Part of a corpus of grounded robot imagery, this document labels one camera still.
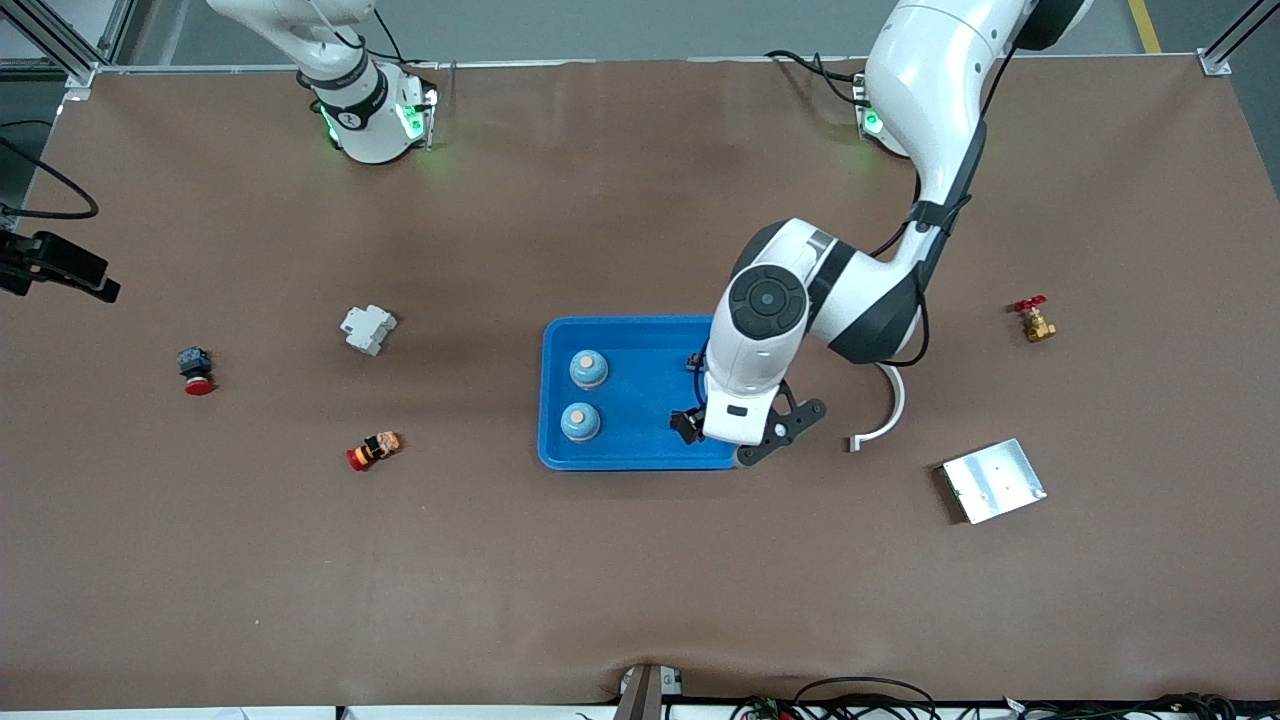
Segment blue plastic tray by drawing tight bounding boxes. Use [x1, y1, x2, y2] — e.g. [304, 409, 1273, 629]
[537, 316, 748, 471]

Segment red pushbutton black body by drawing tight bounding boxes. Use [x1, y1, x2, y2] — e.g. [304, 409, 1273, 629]
[177, 346, 215, 396]

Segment brown table cover sheet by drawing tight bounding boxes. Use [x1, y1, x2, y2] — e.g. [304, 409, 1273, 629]
[0, 58, 1280, 713]

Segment grey table edge clamp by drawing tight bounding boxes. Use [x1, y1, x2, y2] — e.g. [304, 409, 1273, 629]
[613, 663, 687, 720]

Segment white circuit breaker module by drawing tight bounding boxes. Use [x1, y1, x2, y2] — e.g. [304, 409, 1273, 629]
[340, 304, 398, 357]

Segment red pushbutton orange body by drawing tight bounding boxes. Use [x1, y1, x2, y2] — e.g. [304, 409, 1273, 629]
[346, 430, 403, 472]

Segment silver metal plate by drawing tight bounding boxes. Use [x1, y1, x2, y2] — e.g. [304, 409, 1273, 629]
[940, 438, 1048, 525]

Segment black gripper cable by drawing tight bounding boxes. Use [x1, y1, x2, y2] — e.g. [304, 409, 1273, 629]
[868, 200, 971, 369]
[0, 135, 101, 219]

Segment aluminium frame post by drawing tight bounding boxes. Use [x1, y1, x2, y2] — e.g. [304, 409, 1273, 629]
[1200, 0, 1280, 77]
[0, 0, 136, 101]

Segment white semicircular bracket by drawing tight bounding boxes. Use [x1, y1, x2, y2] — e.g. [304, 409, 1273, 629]
[850, 365, 907, 453]

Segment black cable bundle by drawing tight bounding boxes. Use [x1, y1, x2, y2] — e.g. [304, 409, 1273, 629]
[1000, 690, 1280, 720]
[730, 677, 941, 720]

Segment brass valve red handle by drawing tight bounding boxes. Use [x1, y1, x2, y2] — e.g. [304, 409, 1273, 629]
[1010, 296, 1058, 344]

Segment black arm base cable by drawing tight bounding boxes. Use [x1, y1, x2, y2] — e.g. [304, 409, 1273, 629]
[370, 8, 441, 73]
[765, 48, 863, 103]

